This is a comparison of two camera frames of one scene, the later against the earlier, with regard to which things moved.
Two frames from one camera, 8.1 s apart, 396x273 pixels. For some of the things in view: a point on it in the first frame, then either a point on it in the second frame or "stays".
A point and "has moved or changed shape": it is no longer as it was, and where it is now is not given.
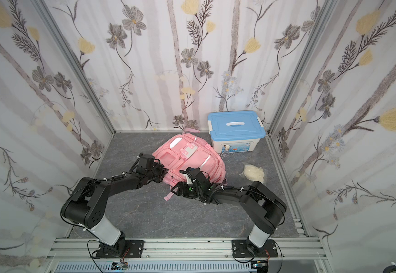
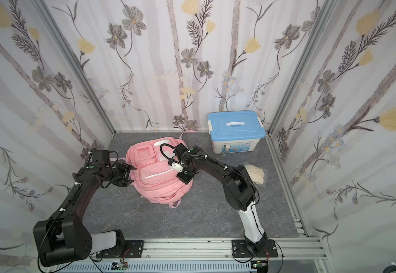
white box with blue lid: x=242 y=130 stays
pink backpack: x=188 y=150 has moved or changed shape
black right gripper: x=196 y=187 → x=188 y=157
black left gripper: x=163 y=172 → x=126 y=168
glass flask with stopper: x=226 y=154 stays
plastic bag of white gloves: x=254 y=173 stays
